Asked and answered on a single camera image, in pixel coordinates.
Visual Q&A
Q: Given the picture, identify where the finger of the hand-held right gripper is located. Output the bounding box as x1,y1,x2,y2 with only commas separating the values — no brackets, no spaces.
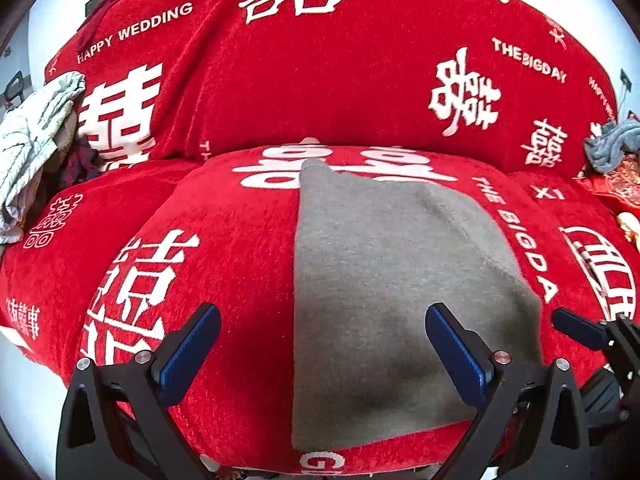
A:
551,307,621,353

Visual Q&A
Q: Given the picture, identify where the black frame object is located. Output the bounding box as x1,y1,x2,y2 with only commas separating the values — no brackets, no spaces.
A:
4,71,26,108

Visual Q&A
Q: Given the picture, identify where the grey knit sweater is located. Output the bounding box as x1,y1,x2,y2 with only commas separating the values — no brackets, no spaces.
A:
291,157,545,453

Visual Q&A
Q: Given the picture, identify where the pale striped cloth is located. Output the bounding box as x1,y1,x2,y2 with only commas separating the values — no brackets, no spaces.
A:
0,71,87,243

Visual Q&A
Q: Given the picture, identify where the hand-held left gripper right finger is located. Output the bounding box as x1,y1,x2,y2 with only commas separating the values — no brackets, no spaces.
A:
425,302,596,480

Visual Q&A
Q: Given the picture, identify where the red embroidered cloth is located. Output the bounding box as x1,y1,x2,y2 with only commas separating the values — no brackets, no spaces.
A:
575,160,640,221

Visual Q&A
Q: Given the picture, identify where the red printed sofa cover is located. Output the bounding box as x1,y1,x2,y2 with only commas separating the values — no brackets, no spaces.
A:
0,0,640,476

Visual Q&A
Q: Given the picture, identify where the dark patterned cloth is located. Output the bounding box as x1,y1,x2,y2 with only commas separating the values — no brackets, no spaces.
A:
62,140,108,186

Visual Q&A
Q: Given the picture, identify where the grey-blue cloth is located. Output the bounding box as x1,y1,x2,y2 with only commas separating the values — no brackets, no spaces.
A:
584,117,640,173

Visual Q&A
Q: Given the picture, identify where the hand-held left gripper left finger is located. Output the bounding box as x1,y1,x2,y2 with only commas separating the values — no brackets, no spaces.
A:
56,302,222,480

